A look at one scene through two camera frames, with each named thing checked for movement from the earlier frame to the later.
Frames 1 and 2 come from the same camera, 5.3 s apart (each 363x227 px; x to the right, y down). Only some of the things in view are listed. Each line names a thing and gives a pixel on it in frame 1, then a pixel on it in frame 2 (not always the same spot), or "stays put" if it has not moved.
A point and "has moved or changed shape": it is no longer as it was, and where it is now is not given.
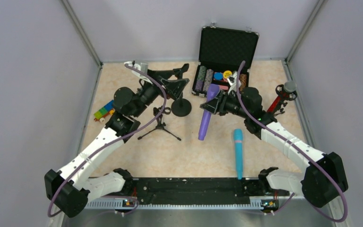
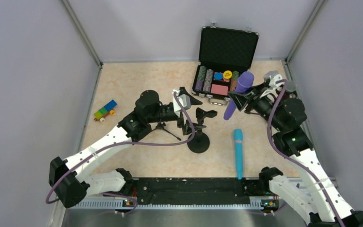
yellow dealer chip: (227, 74) stays put
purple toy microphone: (206, 115) → (244, 81)
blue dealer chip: (218, 75) stays put
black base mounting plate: (195, 191) stays put
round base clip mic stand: (181, 107) has moved or changed shape
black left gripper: (163, 83) → (183, 115)
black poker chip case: (222, 50) stays put
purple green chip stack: (201, 78) stays put
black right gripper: (220, 103) → (251, 99)
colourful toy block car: (107, 109) stays put
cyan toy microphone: (238, 137) stays put
